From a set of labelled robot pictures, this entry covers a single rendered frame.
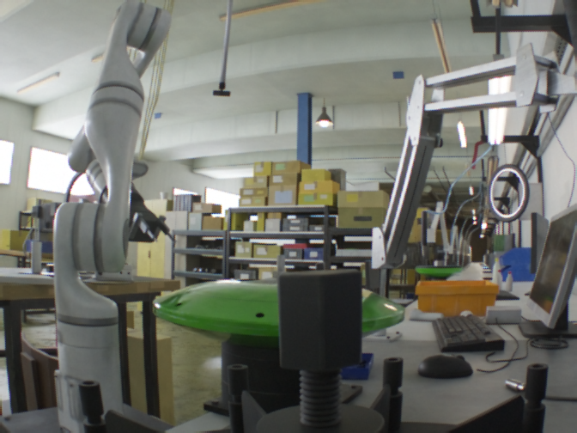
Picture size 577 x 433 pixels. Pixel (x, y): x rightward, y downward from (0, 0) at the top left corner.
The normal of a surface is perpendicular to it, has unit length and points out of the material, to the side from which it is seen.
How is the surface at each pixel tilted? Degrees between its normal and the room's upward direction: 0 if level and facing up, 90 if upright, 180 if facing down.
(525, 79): 90
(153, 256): 90
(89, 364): 90
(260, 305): 23
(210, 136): 90
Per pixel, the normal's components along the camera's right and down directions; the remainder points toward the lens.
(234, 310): -0.11, -0.94
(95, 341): 0.61, -0.04
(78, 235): 0.20, -0.07
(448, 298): -0.33, -0.01
